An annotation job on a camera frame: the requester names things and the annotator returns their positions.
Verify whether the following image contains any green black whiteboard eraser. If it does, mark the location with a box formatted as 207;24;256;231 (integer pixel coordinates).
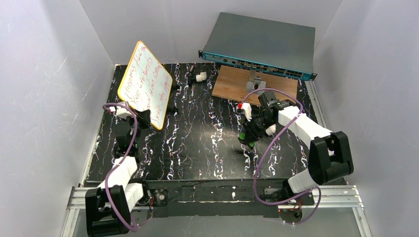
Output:
238;132;257;149

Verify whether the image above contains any orange framed whiteboard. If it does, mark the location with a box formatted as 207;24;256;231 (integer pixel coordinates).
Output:
118;41;173;130

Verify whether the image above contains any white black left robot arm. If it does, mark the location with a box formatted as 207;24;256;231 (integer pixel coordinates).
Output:
84;107;150;237

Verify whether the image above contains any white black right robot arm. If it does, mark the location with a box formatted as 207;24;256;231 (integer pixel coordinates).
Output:
238;89;354;205

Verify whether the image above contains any white pipe elbow fitting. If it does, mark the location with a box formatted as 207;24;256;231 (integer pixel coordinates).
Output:
265;124;276;136

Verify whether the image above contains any brown wooden board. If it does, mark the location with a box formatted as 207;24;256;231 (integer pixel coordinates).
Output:
211;66;298;109

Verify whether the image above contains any white black pipe fitting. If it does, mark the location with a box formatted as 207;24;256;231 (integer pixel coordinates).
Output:
187;72;207;84

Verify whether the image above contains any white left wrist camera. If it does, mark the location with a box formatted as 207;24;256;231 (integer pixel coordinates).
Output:
109;101;132;120

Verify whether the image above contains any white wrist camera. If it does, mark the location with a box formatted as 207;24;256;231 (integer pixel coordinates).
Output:
238;102;252;121
109;101;132;120

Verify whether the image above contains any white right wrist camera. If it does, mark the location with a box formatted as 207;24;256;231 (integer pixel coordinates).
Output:
238;102;252;121

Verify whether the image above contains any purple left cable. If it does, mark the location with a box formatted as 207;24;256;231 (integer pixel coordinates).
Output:
103;102;140;233

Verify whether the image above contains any grey metal bracket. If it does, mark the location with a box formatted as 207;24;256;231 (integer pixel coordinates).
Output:
246;69;266;95

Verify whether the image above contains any teal network switch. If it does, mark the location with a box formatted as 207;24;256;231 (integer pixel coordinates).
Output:
199;12;317;81

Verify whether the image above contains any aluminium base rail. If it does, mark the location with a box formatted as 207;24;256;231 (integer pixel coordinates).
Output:
62;185;372;237

